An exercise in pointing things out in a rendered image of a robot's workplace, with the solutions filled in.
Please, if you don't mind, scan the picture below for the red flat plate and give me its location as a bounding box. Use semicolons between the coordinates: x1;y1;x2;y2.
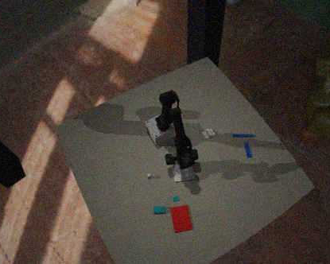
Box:
171;205;192;232

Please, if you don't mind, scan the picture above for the teal rectangular block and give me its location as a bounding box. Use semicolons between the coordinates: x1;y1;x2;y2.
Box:
153;206;165;213

